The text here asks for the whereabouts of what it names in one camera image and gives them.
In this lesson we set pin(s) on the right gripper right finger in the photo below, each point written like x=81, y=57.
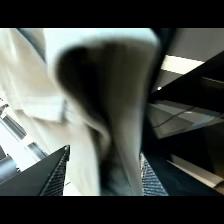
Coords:
x=166, y=183

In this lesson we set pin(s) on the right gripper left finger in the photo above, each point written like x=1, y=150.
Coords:
x=36, y=178

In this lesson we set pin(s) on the beige shirt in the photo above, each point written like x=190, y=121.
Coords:
x=123, y=100

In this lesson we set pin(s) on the silver frame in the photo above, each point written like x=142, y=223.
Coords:
x=15, y=130

